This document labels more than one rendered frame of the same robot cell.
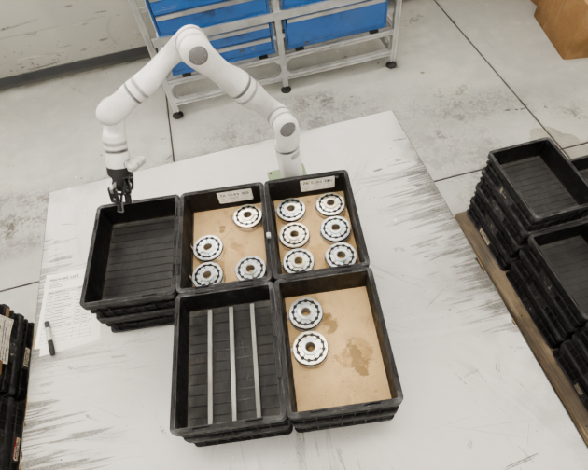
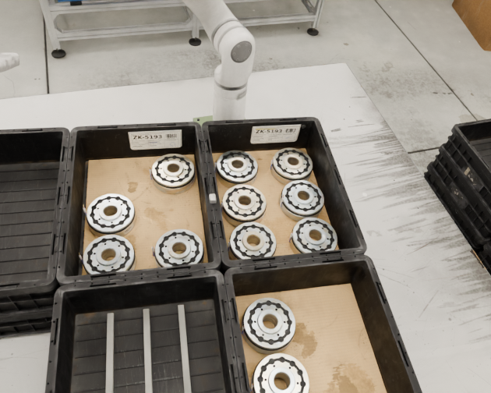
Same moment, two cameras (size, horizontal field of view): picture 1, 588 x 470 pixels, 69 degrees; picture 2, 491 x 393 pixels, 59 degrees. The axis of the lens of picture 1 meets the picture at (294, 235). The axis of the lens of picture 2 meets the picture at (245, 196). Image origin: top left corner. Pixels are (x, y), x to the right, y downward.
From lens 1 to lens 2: 0.52 m
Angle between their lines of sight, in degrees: 11
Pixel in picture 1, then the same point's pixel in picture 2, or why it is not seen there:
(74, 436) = not seen: outside the picture
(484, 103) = (411, 83)
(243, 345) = (166, 375)
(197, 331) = (87, 349)
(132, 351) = not seen: outside the picture
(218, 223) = (127, 178)
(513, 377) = not seen: outside the picture
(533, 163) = not seen: outside the picture
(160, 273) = (26, 249)
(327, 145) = (269, 94)
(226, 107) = (121, 52)
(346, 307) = (326, 314)
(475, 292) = (478, 296)
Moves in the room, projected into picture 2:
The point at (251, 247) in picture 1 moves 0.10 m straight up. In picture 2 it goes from (178, 217) to (176, 190)
